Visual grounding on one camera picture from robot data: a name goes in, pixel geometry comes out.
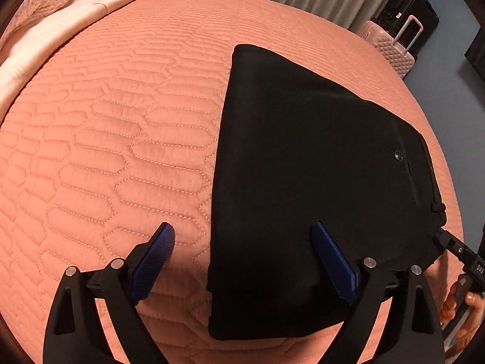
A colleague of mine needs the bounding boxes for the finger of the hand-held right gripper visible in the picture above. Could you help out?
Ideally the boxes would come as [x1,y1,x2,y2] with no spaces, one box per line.
[432,227,469,261]

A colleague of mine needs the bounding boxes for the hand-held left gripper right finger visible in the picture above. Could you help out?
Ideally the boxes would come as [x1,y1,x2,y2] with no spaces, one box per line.
[310,221,445,364]

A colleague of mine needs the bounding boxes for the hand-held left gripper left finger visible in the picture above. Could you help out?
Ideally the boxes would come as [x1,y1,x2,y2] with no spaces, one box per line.
[43,222,176,364]

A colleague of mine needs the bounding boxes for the black pants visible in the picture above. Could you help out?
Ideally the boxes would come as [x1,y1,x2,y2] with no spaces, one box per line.
[206,43,447,341]

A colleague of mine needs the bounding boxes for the person's right hand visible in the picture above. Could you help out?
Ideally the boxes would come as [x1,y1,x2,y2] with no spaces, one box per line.
[440,284,485,345]

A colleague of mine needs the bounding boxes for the pink quilted bedspread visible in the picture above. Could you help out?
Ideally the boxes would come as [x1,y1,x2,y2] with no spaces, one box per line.
[0,0,465,364]

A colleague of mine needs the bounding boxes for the pink suitcase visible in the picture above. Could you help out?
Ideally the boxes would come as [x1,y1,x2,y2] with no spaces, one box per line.
[358,15,424,80]

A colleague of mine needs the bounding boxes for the black suitcase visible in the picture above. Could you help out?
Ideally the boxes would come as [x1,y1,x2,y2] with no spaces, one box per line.
[373,0,439,56]

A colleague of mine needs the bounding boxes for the light pink blanket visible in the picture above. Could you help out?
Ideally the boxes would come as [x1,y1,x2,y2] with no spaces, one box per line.
[0,0,175,122]

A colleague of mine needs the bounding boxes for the wall television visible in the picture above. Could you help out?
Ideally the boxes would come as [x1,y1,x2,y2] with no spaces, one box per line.
[464,15,485,71]

